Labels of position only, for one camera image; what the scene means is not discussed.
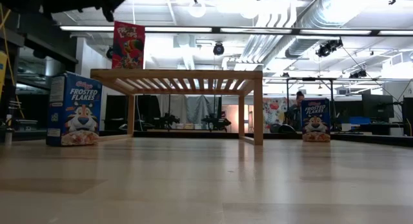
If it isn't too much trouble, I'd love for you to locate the yellow panel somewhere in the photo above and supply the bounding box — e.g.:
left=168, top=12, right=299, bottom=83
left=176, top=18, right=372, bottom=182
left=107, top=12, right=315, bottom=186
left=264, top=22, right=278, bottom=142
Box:
left=0, top=51, right=9, bottom=101

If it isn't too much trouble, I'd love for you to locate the red Froot Loops cereal box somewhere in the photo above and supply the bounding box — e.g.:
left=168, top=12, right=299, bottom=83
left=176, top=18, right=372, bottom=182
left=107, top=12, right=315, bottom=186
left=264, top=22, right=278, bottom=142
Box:
left=111, top=21, right=146, bottom=70

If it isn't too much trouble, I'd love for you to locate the round white pendant lamp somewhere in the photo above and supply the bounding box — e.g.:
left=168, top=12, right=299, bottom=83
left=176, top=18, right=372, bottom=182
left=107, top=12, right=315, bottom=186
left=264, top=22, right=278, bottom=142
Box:
left=188, top=0, right=207, bottom=19

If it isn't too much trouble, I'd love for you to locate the black monitor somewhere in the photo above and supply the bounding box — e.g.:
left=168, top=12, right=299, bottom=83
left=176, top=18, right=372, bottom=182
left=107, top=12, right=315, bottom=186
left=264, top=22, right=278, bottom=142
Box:
left=401, top=97, right=413, bottom=137
left=361, top=94, right=395, bottom=123

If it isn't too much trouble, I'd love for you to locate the black ceiling spotlight cluster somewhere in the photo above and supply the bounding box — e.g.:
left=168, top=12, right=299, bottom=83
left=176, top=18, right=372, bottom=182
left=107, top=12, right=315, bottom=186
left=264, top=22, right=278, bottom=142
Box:
left=315, top=38, right=344, bottom=58

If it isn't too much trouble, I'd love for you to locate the blue Frosted Flakes cereal box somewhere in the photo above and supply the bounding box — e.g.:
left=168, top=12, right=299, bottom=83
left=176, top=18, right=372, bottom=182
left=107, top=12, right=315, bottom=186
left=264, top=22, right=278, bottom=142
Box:
left=300, top=97, right=332, bottom=143
left=45, top=72, right=103, bottom=147

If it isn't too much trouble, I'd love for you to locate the black hanging camera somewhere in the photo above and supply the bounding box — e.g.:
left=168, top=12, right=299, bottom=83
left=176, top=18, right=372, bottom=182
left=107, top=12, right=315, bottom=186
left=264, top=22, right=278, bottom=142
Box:
left=212, top=41, right=225, bottom=56

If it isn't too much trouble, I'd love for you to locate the black metal frame stand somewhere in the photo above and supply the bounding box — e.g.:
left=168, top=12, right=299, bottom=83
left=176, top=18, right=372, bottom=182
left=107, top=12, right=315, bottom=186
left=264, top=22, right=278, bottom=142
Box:
left=285, top=76, right=336, bottom=128

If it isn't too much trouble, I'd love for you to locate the grey curtain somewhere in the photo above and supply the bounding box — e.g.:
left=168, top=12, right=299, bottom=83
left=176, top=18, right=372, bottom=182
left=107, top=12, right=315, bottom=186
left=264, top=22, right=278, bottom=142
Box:
left=157, top=94, right=214, bottom=125

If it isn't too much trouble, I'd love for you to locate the colourful poster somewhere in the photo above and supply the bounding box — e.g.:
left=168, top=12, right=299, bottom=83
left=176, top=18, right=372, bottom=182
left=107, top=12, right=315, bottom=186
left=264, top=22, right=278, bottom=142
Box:
left=262, top=97, right=288, bottom=133

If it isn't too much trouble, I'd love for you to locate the silver ventilation duct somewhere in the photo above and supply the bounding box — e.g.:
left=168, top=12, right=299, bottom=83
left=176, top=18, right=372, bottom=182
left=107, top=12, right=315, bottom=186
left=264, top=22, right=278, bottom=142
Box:
left=284, top=0, right=343, bottom=59

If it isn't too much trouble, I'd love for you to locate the wooden slatted shelf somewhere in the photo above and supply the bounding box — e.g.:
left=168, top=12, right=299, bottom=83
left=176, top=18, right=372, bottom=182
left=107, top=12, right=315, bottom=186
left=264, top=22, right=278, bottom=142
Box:
left=90, top=68, right=264, bottom=146

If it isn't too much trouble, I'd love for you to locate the person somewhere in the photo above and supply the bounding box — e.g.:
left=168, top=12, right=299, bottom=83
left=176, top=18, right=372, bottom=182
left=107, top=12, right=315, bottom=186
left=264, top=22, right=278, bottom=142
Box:
left=283, top=90, right=306, bottom=133

